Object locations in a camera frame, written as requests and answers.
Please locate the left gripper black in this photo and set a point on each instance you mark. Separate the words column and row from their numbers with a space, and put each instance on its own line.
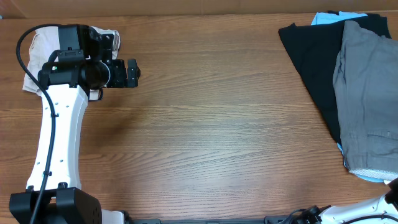
column 119, row 80

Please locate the grey shorts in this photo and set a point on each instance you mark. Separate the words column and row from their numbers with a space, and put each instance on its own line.
column 365, row 84

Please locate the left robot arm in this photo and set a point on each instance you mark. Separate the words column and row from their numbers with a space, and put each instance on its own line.
column 83, row 64

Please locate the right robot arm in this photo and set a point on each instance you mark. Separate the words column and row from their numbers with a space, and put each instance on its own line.
column 381, row 210

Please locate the folded beige shorts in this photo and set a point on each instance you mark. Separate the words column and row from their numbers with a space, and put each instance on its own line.
column 45, row 41

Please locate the black garment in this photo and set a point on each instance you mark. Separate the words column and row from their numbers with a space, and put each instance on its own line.
column 313, row 51

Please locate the light blue garment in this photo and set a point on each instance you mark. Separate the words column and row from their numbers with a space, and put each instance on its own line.
column 329, row 18

